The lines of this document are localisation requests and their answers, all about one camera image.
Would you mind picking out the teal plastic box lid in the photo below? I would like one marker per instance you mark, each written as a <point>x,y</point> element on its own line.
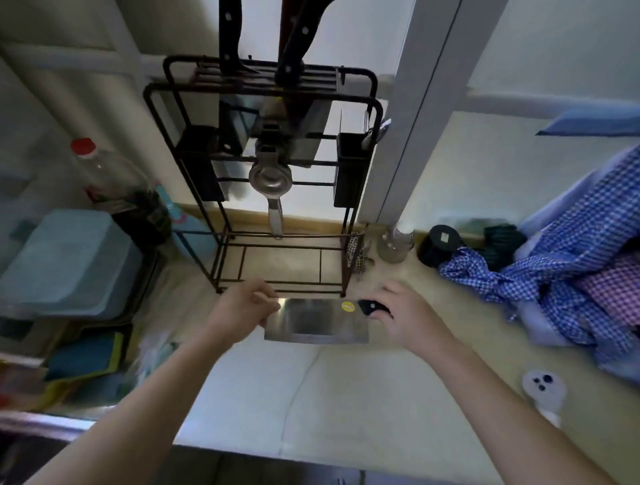
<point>70,265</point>

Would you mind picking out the black utensil holder cup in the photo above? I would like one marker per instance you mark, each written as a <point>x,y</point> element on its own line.
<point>200,165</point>
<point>350,170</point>

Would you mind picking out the blue checkered cloth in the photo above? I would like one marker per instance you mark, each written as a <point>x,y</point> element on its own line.
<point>575,240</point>

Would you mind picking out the plain blue cloth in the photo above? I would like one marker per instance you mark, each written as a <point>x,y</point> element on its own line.
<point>595,122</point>

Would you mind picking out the metal lemon squeezer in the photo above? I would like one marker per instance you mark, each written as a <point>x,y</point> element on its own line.
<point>270,177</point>

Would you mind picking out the clear glass jar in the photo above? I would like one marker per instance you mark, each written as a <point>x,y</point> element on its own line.
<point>395,247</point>

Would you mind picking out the blue and yellow cleaning cloth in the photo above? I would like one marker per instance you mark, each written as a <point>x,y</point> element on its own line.
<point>87,354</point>

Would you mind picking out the steel sink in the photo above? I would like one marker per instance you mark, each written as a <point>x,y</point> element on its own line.
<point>35,434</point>

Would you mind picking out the person's right forearm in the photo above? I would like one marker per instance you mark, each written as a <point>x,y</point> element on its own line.
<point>500,414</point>

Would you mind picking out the person's left hand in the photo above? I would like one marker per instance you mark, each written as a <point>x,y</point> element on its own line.
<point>235,315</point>

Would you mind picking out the white window frame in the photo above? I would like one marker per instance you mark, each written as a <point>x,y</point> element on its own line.
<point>410,100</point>

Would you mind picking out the clear bottle with red cap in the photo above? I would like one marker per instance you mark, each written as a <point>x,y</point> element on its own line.
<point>117,185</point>

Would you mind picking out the black and white patterned scrubber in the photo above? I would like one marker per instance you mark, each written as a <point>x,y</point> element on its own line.
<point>356,255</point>

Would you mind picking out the person's right thumb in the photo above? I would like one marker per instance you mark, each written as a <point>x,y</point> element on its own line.
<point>384,324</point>

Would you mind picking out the black round container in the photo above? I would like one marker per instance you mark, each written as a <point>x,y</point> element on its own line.
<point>440,245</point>

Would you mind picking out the person's left thumb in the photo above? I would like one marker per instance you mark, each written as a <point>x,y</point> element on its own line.
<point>267,301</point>

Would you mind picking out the person's right hand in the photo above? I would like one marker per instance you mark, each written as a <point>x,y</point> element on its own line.
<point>415,325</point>

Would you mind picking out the pink checkered cloth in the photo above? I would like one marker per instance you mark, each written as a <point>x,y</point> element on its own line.
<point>615,285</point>

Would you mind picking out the person's left forearm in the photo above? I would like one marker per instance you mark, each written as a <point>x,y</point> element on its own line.
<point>135,414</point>

